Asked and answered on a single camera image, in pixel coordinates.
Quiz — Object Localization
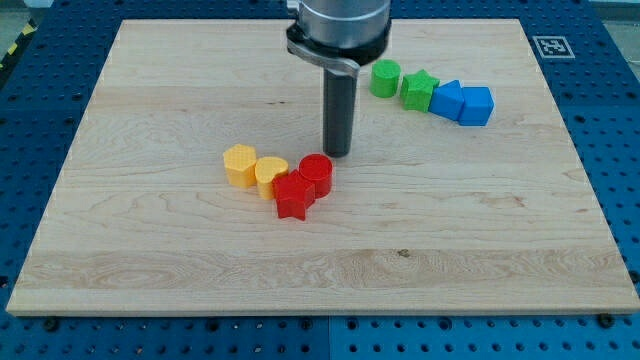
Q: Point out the yellow hexagon block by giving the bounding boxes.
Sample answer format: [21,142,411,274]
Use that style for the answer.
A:
[223,144,257,188]

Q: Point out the blue triangle block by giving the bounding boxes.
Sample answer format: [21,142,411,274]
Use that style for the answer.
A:
[429,80,465,121]

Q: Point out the blue pentagon block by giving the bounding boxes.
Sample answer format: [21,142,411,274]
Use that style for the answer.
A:
[458,86,494,126]

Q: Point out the yellow heart block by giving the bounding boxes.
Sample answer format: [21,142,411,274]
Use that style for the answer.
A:
[255,156,289,200]

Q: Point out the light wooden board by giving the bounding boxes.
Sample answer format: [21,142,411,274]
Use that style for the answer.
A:
[7,19,639,317]

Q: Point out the white fiducial marker tag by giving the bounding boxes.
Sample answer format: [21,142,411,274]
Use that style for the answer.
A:
[533,35,575,59]

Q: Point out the green star block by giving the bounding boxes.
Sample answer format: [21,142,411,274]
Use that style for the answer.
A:
[400,69,440,113]

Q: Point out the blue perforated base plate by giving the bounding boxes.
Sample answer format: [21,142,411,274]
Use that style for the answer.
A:
[1,1,639,359]

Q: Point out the red star block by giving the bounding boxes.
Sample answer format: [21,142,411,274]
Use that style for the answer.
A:
[273,170,315,221]

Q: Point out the red cylinder block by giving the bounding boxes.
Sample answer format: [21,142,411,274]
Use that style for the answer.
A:
[298,153,333,198]

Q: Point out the green cylinder block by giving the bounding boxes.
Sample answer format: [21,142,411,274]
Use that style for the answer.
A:
[369,59,401,98]

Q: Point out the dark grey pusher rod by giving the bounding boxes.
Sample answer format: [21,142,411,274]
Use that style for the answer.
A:
[323,69,357,158]

